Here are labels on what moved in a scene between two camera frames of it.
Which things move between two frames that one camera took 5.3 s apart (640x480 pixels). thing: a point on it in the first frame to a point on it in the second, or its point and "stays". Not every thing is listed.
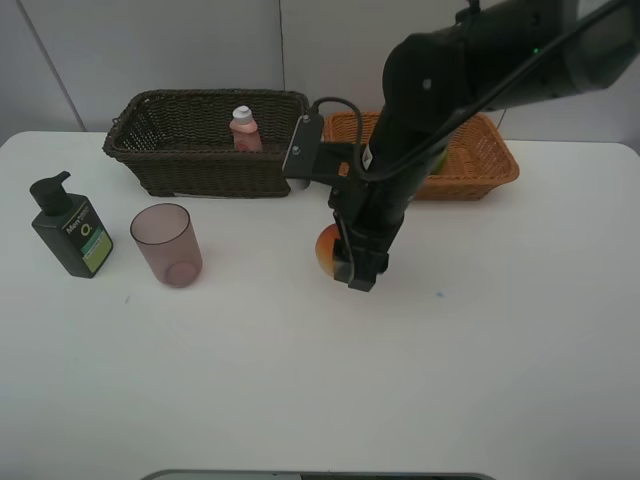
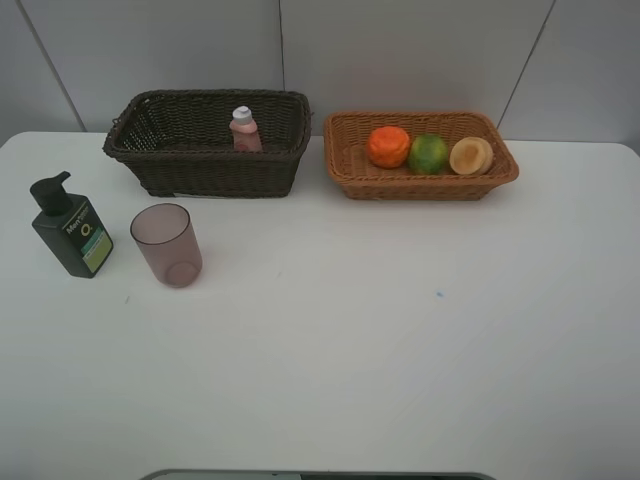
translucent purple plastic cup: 166,236 stays
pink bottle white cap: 246,136 stays
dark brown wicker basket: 180,142 stays
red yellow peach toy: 324,249 to 471,156
